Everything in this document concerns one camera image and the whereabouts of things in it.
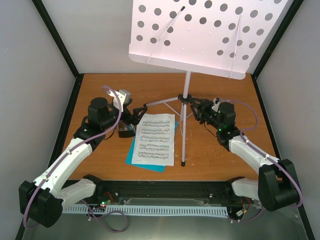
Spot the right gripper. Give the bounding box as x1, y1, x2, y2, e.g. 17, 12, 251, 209
189, 97, 222, 131

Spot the black metronome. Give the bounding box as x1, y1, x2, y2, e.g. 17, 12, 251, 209
117, 121, 136, 138

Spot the white sheet music paper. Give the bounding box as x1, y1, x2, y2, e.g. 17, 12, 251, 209
132, 113, 176, 167

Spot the blue sheet music paper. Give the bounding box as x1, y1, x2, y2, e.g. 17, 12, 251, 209
125, 137, 175, 173

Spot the white tripod music stand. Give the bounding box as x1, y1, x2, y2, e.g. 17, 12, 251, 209
127, 0, 290, 167

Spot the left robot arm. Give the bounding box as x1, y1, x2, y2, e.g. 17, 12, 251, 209
18, 96, 147, 229

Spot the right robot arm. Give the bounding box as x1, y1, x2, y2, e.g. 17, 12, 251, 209
189, 97, 303, 212

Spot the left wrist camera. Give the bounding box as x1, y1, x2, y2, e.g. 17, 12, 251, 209
108, 89, 131, 112

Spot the black aluminium frame post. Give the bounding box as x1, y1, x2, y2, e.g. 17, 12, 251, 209
251, 0, 304, 81

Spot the grey slotted cable duct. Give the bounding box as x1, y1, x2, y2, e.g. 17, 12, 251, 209
62, 204, 229, 217

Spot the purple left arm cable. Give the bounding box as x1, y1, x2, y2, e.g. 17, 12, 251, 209
22, 85, 129, 232

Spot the black left frame post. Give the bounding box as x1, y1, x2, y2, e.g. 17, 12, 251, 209
31, 0, 82, 79

